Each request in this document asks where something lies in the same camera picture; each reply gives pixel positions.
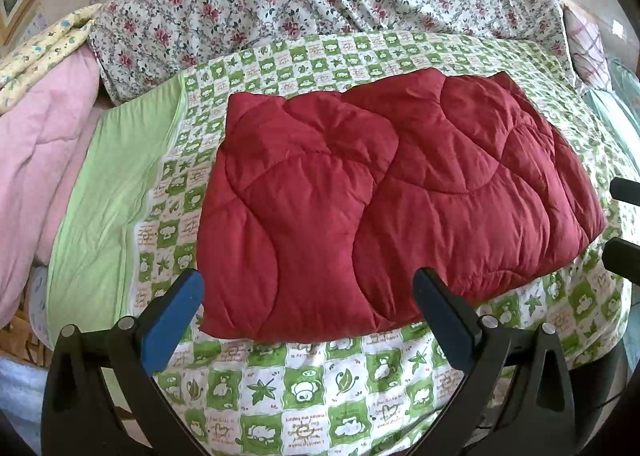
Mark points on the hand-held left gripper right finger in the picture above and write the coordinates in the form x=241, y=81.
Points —
x=446, y=318

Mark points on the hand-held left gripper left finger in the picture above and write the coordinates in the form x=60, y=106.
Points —
x=172, y=307

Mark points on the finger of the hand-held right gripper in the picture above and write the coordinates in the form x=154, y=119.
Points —
x=627, y=191
x=625, y=258

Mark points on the red quilted blanket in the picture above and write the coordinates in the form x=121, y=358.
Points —
x=390, y=196

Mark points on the teal cloth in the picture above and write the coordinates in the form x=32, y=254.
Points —
x=617, y=101

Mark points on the woven wicker mat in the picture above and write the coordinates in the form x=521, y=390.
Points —
x=25, y=338

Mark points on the pink plaid pillow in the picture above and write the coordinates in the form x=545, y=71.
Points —
x=587, y=44

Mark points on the green printed bed sheet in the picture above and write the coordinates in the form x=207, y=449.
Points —
x=310, y=396

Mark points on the white fluffy towel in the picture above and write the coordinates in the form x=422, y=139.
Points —
x=20, y=401

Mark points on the pink quilt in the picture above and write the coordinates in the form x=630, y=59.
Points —
x=40, y=146

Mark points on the yellow printed cloth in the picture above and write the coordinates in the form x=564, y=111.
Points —
x=45, y=49

